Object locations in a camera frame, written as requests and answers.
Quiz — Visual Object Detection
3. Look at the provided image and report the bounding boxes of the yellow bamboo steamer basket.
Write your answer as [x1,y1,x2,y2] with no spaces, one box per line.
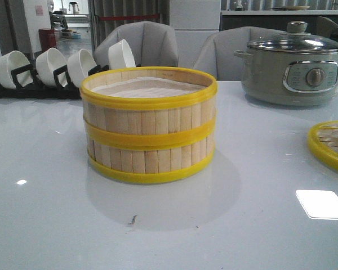
[80,67,217,150]
[87,132,215,184]

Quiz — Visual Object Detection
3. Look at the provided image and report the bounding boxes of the yellow woven bamboo steamer lid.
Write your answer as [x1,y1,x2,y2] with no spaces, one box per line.
[307,120,338,171]

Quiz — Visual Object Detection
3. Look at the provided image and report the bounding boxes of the white steamer liner paper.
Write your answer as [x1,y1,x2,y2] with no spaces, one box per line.
[91,76,206,98]

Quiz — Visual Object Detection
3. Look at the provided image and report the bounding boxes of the grey upholstered chair left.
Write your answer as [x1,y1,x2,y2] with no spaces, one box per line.
[94,21,179,67]

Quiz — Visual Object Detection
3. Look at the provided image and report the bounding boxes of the grey upholstered chair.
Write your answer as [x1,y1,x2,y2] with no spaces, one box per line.
[192,26,282,81]
[94,21,179,67]

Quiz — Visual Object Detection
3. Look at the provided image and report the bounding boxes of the white ceramic bowl rightmost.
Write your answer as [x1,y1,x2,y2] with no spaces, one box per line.
[108,39,136,69]

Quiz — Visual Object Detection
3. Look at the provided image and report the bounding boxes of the white ceramic bowl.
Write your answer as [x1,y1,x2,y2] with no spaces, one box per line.
[0,51,30,89]
[36,47,66,87]
[67,49,97,88]
[108,39,136,69]

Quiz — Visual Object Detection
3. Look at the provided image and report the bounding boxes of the grey upholstered chair right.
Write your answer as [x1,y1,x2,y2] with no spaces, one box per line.
[192,26,282,81]

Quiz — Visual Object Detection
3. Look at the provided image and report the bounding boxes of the white cabinet in background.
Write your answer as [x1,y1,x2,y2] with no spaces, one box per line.
[168,1,221,68]

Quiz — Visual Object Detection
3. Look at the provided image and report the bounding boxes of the green electric cooking pot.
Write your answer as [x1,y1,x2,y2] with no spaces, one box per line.
[234,49,338,106]

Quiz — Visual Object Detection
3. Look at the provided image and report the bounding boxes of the black dish rack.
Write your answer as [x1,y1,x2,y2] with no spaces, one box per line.
[0,64,110,100]

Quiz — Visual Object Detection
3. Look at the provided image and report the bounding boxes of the red box in background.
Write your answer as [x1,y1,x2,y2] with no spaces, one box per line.
[38,28,56,52]

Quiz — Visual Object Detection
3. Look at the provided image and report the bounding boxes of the dark counter shelf background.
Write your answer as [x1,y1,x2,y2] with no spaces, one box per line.
[220,10,338,33]

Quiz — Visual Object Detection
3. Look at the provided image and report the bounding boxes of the glass pot lid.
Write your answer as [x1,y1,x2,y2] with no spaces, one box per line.
[247,21,338,54]

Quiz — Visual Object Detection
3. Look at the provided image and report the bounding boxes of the white ceramic bowl leftmost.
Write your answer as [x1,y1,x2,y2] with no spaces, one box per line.
[0,51,30,89]

